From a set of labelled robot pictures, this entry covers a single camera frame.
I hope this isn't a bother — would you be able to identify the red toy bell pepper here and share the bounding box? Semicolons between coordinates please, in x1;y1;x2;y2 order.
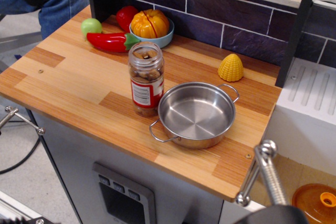
116;6;139;33

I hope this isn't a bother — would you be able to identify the stainless steel pot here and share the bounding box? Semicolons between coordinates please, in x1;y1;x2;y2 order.
157;82;240;149

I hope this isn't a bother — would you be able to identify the red toy chili pepper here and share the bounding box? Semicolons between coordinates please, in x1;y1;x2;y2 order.
87;32;140;52

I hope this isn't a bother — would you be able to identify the orange pot lid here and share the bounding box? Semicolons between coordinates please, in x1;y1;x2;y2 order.
292;184;335;223

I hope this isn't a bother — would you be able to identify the black shelf post right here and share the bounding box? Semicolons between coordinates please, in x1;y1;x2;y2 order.
275;0;313;88

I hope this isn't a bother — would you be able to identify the metal clamp left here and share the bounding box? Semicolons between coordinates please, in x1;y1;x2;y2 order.
0;105;46;136

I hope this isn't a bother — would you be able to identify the light blue bowl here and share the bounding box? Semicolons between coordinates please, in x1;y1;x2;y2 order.
130;18;175;48

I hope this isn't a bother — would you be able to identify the clear plastic almond jar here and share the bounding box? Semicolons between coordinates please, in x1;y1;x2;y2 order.
128;42;164;117

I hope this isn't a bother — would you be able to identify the white toy sink drainboard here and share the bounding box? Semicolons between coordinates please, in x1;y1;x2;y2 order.
277;58;335;125

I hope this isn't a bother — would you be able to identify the black floor cable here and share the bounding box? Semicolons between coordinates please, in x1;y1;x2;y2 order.
0;120;40;175

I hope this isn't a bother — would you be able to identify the yellow toy corn piece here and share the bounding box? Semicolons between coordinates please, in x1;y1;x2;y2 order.
218;54;244;82

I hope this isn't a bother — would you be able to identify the orange toy pumpkin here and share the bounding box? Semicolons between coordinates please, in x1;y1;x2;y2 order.
130;9;170;39

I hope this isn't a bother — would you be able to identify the green toy apple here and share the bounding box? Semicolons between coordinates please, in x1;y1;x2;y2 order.
81;18;102;41

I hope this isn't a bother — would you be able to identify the grey toy oven panel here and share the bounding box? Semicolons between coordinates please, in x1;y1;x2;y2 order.
92;163;156;223

